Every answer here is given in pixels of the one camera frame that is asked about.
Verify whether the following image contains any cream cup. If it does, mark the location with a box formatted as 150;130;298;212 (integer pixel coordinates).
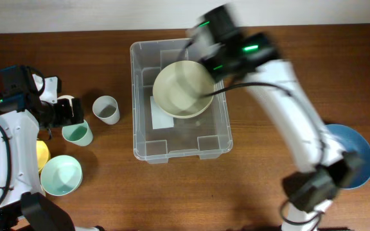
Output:
57;95;74;100

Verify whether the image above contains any cream plate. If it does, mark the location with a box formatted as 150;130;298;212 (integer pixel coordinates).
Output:
154;96;213;119
153;60;215;104

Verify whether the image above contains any blue plate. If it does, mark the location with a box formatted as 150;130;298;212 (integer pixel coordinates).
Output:
326;124;370;190

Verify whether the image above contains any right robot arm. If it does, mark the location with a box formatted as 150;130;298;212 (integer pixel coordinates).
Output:
189;5;364;230

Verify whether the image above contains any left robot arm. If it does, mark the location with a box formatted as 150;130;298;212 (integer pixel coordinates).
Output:
0;65;84;230

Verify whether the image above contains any clear plastic storage container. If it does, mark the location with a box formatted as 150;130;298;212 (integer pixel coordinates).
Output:
130;38;233;164

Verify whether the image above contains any mint green cup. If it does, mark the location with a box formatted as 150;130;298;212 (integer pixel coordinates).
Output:
62;120;93;146

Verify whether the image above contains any grey cup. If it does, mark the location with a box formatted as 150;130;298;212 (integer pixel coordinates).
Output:
92;96;120;125

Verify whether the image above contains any yellow small bowl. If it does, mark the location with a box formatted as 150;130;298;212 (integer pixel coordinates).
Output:
36;141;51;173

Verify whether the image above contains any mint green small bowl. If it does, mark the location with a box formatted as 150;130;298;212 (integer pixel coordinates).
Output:
40;155;83;196

